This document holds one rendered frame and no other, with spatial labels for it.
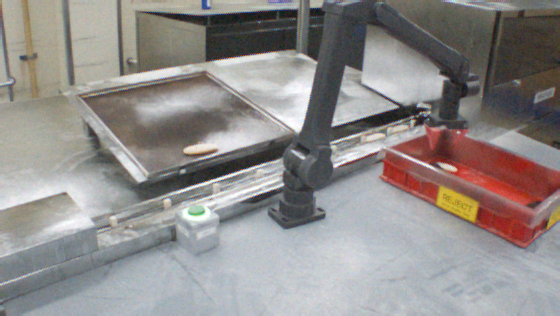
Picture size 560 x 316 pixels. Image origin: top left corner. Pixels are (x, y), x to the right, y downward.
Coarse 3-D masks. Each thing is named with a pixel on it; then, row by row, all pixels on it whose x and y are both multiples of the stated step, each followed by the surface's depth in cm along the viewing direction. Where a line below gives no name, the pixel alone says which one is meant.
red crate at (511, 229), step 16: (384, 160) 138; (432, 160) 154; (448, 160) 155; (384, 176) 140; (400, 176) 135; (464, 176) 145; (480, 176) 145; (416, 192) 132; (432, 192) 128; (496, 192) 135; (512, 192) 136; (480, 208) 117; (480, 224) 117; (496, 224) 114; (512, 224) 110; (544, 224) 114; (512, 240) 111; (528, 240) 110
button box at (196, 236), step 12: (180, 216) 103; (216, 216) 104; (180, 228) 104; (192, 228) 101; (204, 228) 103; (216, 228) 105; (180, 240) 106; (192, 240) 102; (204, 240) 104; (216, 240) 106; (192, 252) 103
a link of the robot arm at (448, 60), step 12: (372, 12) 105; (384, 12) 105; (396, 12) 107; (372, 24) 112; (384, 24) 109; (396, 24) 112; (408, 24) 114; (396, 36) 114; (408, 36) 116; (420, 36) 118; (432, 36) 121; (420, 48) 120; (432, 48) 122; (444, 48) 124; (432, 60) 125; (444, 60) 126; (456, 60) 127; (468, 60) 130; (456, 72) 129
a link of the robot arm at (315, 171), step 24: (336, 0) 106; (360, 0) 103; (384, 0) 106; (336, 24) 103; (336, 48) 105; (336, 72) 108; (312, 96) 110; (336, 96) 110; (312, 120) 111; (312, 144) 111; (312, 168) 111
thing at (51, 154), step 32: (64, 96) 201; (0, 128) 165; (32, 128) 166; (64, 128) 167; (352, 128) 179; (0, 160) 141; (32, 160) 142; (64, 160) 143; (96, 160) 144; (256, 160) 149; (0, 192) 123; (32, 192) 124; (96, 192) 126; (128, 192) 127; (160, 192) 128
